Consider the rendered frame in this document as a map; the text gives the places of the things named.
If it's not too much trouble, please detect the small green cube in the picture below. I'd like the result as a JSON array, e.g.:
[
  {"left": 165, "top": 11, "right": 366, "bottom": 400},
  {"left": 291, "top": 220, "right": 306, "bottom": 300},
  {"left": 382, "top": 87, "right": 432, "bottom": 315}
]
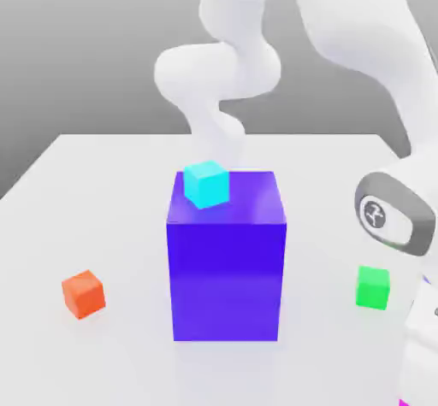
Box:
[{"left": 354, "top": 265, "right": 391, "bottom": 311}]

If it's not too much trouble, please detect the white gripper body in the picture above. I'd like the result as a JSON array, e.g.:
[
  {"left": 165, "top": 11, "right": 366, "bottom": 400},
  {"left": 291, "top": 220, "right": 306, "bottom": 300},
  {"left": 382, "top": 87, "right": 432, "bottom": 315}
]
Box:
[{"left": 397, "top": 279, "right": 438, "bottom": 406}]

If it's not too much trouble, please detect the large blue box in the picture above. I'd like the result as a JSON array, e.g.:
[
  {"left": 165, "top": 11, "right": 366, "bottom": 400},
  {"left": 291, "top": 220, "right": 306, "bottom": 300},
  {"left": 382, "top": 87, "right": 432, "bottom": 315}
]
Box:
[{"left": 165, "top": 170, "right": 287, "bottom": 343}]

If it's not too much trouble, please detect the small cyan cube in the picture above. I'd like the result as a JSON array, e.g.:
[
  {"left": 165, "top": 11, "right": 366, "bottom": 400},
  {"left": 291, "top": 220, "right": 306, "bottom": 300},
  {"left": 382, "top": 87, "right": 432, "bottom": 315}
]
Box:
[{"left": 183, "top": 160, "right": 231, "bottom": 210}]

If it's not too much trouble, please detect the small orange cube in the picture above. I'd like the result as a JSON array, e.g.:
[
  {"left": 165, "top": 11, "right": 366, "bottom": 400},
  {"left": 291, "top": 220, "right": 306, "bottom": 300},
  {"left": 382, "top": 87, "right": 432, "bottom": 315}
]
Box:
[{"left": 61, "top": 268, "right": 107, "bottom": 321}]

